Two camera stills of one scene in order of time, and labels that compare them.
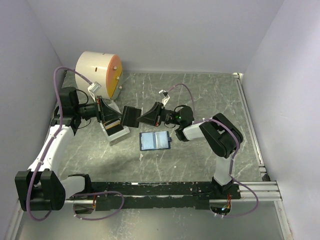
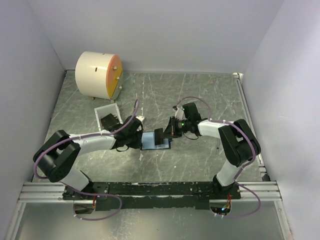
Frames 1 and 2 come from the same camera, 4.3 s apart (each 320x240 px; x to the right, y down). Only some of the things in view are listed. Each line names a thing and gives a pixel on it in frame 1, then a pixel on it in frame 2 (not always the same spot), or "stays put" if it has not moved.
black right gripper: x=154 y=116 -> x=171 y=130
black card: x=130 y=116 -> x=158 y=136
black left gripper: x=103 y=112 -> x=138 y=143
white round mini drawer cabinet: x=104 y=69 stays put
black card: x=112 y=124 stays put
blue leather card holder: x=160 y=140 stays put
